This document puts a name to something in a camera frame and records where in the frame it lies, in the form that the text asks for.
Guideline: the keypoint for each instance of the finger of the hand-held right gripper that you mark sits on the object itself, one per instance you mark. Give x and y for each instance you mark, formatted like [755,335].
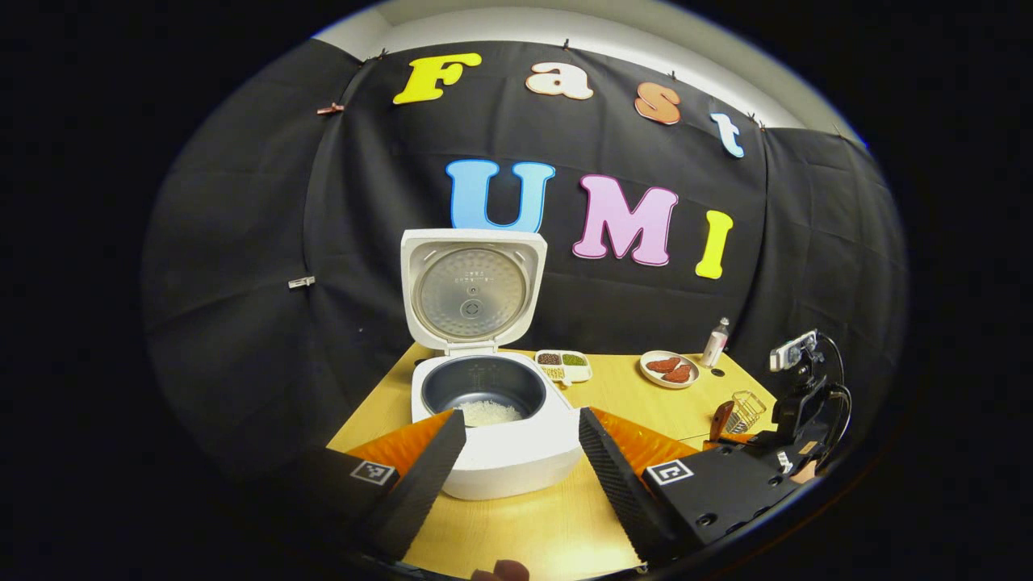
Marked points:
[730,441]

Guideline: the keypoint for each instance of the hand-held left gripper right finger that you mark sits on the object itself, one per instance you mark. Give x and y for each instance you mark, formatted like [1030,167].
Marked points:
[617,492]

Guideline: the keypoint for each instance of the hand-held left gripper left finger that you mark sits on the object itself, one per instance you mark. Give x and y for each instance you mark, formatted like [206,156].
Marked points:
[420,492]

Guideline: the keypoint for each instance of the brown wooden spoon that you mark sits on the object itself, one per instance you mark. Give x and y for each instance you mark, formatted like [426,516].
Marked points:
[721,420]

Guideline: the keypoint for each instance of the white rice cooker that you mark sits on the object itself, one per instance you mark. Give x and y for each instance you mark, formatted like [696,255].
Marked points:
[516,472]

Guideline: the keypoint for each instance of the white rice pile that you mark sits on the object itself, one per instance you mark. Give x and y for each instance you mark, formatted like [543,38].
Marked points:
[492,413]

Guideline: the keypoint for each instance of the red meat slice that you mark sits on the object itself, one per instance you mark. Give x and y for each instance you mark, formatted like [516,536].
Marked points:
[678,374]
[662,364]

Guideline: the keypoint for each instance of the small pink label bottle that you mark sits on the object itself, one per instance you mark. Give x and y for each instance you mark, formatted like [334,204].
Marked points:
[714,349]

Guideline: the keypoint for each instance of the white round plate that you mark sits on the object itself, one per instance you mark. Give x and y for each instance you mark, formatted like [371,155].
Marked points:
[652,378]

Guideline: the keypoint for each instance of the white divided dish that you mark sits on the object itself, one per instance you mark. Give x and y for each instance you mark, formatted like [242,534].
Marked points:
[579,375]

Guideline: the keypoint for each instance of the pale beans pile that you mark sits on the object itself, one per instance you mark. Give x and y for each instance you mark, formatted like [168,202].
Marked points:
[554,372]

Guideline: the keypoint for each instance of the green beans pile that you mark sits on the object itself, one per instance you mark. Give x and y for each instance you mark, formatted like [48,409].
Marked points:
[574,359]

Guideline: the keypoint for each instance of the brown beans pile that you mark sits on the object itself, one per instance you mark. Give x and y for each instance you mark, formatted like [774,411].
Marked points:
[549,358]

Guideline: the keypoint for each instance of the white cloth clip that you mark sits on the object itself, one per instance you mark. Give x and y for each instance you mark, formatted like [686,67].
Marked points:
[302,282]

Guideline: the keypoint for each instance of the black backdrop cloth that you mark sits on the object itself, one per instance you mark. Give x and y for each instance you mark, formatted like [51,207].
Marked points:
[242,242]

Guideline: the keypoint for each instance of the pink cloth clip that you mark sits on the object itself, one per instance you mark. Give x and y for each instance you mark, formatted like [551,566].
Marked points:
[330,108]

